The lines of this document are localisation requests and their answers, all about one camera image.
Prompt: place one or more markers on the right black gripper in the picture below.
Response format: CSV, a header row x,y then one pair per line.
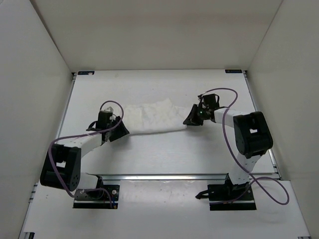
x,y
192,119

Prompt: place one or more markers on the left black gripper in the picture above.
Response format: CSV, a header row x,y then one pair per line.
x,y
122,131

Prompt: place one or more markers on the white pleated skirt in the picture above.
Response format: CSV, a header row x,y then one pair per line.
x,y
158,117

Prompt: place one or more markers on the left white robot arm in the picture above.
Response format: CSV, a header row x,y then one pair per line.
x,y
62,166

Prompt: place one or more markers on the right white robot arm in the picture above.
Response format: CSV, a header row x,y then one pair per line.
x,y
252,136

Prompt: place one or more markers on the right blue corner label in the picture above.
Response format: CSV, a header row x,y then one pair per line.
x,y
233,71

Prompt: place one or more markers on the blue corner label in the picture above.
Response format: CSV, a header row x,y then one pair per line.
x,y
86,73
233,71

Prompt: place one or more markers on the left blue corner label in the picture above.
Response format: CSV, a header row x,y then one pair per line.
x,y
86,73

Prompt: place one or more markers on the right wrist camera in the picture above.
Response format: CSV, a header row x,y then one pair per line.
x,y
200,96

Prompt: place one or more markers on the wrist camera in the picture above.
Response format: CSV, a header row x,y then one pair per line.
x,y
200,96
108,109

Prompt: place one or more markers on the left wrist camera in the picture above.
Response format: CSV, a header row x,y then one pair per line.
x,y
108,109

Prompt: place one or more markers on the aluminium front rail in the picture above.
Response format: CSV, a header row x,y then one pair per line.
x,y
162,177

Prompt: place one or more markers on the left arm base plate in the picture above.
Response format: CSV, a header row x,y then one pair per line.
x,y
98,199

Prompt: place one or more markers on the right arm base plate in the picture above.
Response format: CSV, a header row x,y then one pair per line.
x,y
221,199

